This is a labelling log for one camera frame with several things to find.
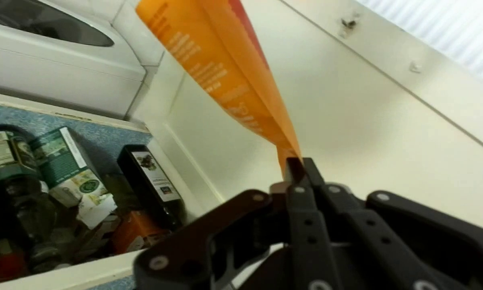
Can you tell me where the dark wine bottle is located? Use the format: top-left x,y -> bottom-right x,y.
0,124 -> 57,251

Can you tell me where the open cream cabinet door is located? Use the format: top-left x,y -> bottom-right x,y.
242,0 -> 483,226

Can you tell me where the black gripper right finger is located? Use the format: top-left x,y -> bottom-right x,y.
305,158 -> 456,290

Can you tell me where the black labelled box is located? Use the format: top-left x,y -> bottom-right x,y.
118,145 -> 186,230

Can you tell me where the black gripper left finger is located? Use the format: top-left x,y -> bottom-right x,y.
286,158 -> 342,290

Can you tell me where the white microwave oven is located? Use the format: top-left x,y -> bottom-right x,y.
0,0 -> 163,118

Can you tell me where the green white box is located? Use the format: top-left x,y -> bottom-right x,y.
31,127 -> 118,229

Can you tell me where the white window blind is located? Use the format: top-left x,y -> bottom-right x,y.
358,0 -> 483,79

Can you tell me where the orange packet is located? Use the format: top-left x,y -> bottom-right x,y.
136,0 -> 302,164

